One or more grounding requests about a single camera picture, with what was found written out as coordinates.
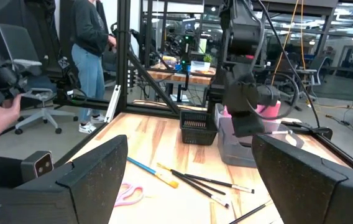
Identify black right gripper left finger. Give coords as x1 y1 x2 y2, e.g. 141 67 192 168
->
0 134 129 224

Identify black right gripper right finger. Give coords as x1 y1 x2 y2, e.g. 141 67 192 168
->
251 133 353 224

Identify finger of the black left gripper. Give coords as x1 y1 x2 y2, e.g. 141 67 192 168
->
232 116 252 138
247 115 266 138

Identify dark pink paint bottle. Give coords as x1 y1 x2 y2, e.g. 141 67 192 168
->
256 100 282 119

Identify smoky grey plastic bin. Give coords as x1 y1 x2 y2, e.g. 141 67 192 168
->
217 116 305 169

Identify blue handled paintbrush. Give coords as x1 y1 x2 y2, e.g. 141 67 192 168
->
126 156 180 190

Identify clear plastic bin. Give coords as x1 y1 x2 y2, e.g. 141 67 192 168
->
214 103 285 125

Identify pink scissors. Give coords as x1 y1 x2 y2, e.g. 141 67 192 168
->
113 182 145 208

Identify black mesh basket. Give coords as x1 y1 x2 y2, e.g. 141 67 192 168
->
179 110 218 146

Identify white container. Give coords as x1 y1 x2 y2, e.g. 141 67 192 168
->
190 60 212 73

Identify wooden work table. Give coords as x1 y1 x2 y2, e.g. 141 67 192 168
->
147 63 217 86

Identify black office desk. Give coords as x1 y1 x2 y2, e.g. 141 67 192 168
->
269 67 320 111

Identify black device with green light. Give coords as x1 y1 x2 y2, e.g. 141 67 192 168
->
53 55 86 108

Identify person's hand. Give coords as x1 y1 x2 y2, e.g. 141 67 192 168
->
0 93 22 139

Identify person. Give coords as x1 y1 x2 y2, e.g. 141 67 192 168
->
70 0 117 134

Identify white office chair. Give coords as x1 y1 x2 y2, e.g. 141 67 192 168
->
0 24 80 136

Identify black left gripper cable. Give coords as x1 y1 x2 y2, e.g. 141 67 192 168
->
246 72 301 121

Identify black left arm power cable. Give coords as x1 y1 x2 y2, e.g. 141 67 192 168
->
250 0 322 129

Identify small silver camera box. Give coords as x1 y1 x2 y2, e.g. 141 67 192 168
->
20 151 55 183

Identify orange hanging cable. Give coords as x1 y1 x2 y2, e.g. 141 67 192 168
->
268 0 299 91
299 0 306 69

